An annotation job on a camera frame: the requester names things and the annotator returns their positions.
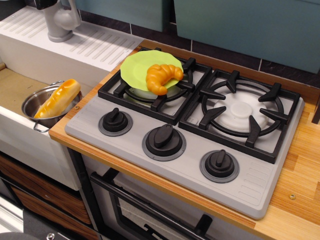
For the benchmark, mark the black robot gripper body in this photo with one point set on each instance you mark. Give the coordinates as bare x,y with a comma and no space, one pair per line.
43,4

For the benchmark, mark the toy bread loaf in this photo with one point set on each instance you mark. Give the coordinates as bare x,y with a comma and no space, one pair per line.
59,100

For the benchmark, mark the orange toy croissant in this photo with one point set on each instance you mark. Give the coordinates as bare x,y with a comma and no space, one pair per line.
158,75

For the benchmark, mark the white toy sink unit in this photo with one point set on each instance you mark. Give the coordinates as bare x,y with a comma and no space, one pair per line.
34,62

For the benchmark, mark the small steel pot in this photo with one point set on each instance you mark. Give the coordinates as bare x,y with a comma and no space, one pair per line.
32,103

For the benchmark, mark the grey toy faucet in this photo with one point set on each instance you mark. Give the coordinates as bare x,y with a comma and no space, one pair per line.
61,22

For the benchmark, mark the white left burner cap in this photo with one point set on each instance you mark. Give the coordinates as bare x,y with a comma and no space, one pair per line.
150,95

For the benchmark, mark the white burner cap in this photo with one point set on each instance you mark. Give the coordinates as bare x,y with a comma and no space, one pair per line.
150,95
239,107

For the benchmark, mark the black left stove knob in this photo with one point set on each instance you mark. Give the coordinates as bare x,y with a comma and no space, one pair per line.
115,123

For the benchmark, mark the black stove knob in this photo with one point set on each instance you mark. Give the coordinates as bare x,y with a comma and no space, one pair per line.
115,123
164,143
219,166

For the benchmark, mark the black left burner grate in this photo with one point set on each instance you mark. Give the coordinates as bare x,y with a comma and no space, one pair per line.
194,75

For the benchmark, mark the black burner grate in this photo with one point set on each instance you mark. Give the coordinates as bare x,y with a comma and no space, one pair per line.
252,117
194,75

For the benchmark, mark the wooden drawer fronts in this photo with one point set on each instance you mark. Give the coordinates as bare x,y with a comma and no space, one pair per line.
47,198

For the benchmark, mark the black middle stove knob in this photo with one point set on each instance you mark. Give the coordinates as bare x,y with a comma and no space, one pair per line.
164,143

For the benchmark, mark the toy oven door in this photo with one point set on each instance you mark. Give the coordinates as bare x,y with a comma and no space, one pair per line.
138,211

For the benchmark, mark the white right burner cap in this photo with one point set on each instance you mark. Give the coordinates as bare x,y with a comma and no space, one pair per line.
239,107

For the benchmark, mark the black right burner grate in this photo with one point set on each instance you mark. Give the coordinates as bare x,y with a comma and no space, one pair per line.
252,117

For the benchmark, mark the black right stove knob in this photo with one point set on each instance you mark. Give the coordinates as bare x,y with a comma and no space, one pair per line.
219,166

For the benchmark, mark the grey toy stove top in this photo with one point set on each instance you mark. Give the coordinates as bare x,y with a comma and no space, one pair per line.
250,193

